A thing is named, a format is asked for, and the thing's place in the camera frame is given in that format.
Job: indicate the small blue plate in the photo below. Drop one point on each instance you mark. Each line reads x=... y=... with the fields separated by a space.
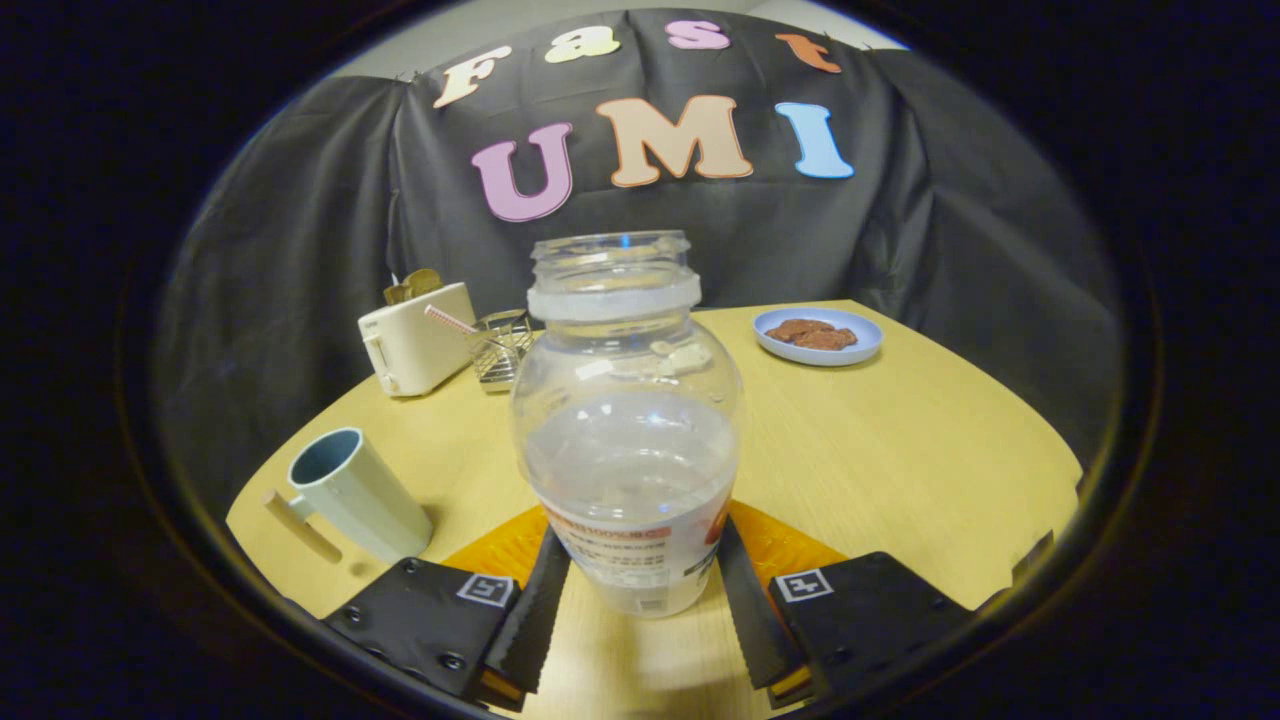
x=810 y=354

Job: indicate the black backdrop cloth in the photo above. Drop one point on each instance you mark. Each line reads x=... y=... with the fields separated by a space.
x=300 y=220

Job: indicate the clear plastic juice bottle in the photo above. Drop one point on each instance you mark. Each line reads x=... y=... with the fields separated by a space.
x=628 y=450

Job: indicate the pale green cup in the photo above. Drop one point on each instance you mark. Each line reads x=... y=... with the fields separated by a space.
x=375 y=505

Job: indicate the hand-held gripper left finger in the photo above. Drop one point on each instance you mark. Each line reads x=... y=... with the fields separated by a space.
x=530 y=620

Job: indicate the white toaster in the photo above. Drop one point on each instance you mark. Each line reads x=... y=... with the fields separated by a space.
x=420 y=345

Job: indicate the brown toast slice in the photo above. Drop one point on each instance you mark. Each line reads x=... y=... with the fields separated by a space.
x=396 y=294
x=425 y=282

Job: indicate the brown cookie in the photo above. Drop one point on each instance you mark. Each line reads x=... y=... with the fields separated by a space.
x=795 y=328
x=830 y=340

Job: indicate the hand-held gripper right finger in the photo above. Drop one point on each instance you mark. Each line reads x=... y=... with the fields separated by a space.
x=750 y=620

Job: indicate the pink striped straw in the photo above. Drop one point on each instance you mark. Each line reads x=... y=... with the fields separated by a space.
x=448 y=319

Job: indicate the wooden table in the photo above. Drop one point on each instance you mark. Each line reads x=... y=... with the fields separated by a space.
x=880 y=450

